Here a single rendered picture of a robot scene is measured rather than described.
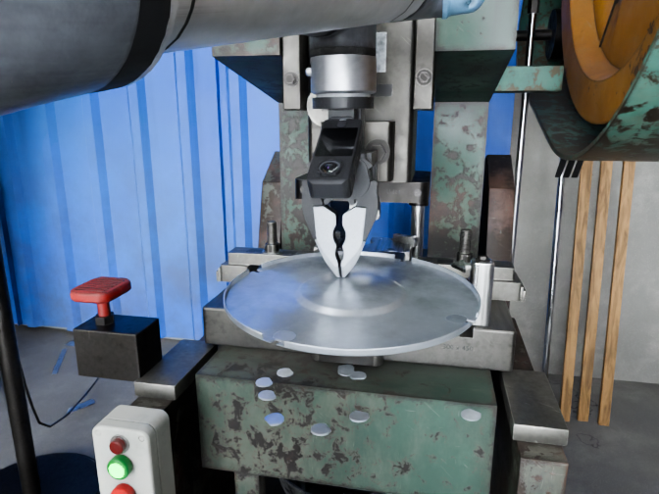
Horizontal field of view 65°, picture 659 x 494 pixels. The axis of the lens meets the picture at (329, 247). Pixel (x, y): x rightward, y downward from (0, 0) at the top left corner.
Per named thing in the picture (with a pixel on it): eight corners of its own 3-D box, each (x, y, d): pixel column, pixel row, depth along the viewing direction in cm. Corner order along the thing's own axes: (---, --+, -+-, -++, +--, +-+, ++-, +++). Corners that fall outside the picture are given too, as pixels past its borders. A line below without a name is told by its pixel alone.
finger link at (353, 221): (371, 267, 68) (372, 197, 65) (365, 281, 62) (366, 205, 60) (347, 266, 68) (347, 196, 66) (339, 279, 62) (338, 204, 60)
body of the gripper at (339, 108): (379, 195, 67) (380, 98, 64) (371, 207, 59) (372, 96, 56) (321, 194, 68) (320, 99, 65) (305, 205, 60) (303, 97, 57)
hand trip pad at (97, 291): (111, 348, 68) (104, 293, 67) (71, 344, 70) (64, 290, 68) (139, 327, 75) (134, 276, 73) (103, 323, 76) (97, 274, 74)
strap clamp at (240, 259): (311, 287, 86) (310, 226, 83) (216, 281, 89) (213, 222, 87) (319, 276, 92) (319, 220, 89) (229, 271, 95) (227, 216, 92)
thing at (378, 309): (167, 311, 56) (166, 304, 56) (316, 244, 79) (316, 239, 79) (417, 391, 41) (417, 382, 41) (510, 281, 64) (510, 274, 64)
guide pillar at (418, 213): (422, 263, 89) (426, 181, 86) (409, 262, 90) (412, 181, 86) (422, 259, 92) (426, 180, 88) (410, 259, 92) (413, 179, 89)
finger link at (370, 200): (379, 239, 62) (380, 165, 60) (377, 242, 60) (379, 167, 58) (339, 237, 63) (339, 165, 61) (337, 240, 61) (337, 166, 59)
